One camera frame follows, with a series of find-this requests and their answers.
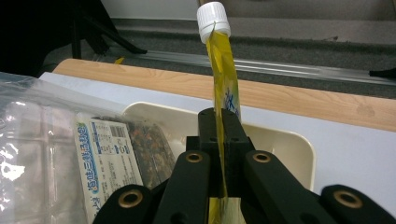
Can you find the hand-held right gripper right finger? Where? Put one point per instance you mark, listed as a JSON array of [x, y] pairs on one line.
[[236, 140]]

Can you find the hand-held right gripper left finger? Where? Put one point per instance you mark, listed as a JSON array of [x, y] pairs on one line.
[[205, 130]]

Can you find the white plastic divided container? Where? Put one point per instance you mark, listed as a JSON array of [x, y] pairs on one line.
[[280, 146]]

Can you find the yellow drink pouch white cap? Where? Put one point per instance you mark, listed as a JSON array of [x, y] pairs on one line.
[[222, 62]]

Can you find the clear bag of seaweed snack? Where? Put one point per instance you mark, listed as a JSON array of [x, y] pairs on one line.
[[46, 140]]

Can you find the wooden table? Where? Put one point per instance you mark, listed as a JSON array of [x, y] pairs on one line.
[[280, 99]]

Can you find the shiny metal floor strip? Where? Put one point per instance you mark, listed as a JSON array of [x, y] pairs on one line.
[[280, 67]]

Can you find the yellow black floor tape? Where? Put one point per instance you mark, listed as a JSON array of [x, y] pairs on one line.
[[119, 60]]

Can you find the black metal stand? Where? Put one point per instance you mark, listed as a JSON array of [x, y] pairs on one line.
[[384, 73], [93, 34]]

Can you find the dark curtain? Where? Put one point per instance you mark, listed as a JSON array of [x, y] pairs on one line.
[[31, 31]]

